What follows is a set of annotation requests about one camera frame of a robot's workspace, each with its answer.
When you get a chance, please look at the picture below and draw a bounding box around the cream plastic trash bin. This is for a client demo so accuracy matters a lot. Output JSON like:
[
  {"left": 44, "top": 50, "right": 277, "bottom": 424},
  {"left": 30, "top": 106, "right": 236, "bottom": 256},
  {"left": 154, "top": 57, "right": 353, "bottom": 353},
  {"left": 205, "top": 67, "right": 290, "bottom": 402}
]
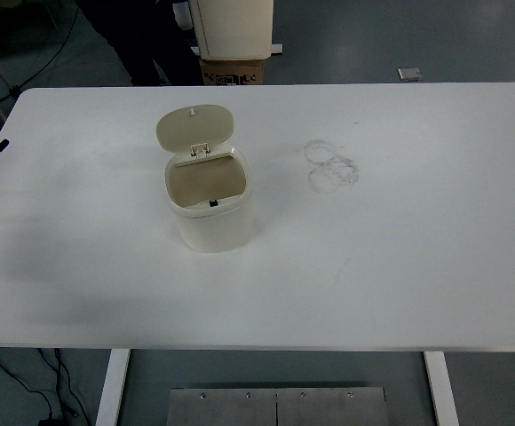
[{"left": 155, "top": 103, "right": 257, "bottom": 255}]

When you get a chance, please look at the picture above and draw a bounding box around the black looped floor cable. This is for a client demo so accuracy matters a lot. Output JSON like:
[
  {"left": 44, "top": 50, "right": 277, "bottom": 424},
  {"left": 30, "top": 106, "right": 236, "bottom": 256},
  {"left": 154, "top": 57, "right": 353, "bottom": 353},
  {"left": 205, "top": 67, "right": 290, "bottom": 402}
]
[{"left": 0, "top": 347, "right": 54, "bottom": 421}]

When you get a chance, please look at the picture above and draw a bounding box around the grey metal plate with screws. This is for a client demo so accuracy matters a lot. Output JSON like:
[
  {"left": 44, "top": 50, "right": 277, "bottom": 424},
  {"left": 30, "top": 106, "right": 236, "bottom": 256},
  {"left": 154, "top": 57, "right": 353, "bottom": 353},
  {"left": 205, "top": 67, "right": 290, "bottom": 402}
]
[{"left": 168, "top": 386, "right": 390, "bottom": 426}]

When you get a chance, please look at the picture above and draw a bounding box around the brown cardboard box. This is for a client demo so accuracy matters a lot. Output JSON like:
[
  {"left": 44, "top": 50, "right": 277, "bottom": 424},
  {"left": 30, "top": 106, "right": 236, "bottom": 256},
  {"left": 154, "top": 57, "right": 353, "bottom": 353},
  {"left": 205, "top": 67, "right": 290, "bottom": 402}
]
[{"left": 199, "top": 57, "right": 266, "bottom": 87}]

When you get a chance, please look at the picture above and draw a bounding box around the black straight floor cable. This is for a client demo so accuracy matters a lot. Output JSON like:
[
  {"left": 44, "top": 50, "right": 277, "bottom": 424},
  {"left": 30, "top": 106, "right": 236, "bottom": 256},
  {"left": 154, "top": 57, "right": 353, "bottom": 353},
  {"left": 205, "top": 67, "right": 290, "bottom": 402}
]
[{"left": 38, "top": 348, "right": 91, "bottom": 421}]

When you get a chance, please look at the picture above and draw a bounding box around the white table leg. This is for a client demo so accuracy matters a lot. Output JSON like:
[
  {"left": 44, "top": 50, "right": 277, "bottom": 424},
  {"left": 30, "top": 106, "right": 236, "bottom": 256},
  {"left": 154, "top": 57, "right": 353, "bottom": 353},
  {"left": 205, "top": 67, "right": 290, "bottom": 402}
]
[
  {"left": 422, "top": 351, "right": 461, "bottom": 426},
  {"left": 94, "top": 349, "right": 131, "bottom": 426}
]

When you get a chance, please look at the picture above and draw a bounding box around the person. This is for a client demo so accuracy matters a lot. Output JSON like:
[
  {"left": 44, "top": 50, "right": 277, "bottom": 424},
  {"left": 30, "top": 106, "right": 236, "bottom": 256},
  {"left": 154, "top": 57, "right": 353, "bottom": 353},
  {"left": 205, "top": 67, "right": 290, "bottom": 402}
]
[{"left": 79, "top": 0, "right": 203, "bottom": 88}]

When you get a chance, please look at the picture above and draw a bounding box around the thin black floor cable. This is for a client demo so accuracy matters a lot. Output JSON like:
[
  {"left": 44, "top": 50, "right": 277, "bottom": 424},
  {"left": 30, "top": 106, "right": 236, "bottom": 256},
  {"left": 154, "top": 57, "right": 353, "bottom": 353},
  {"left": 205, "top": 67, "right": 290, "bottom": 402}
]
[{"left": 4, "top": 0, "right": 82, "bottom": 99}]

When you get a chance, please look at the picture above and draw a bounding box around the cream cabinet box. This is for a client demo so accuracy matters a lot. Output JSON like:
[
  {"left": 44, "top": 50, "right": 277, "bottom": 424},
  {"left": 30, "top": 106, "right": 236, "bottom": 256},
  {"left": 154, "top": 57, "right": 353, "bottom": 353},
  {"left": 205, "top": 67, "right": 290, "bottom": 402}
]
[{"left": 189, "top": 0, "right": 274, "bottom": 61}]

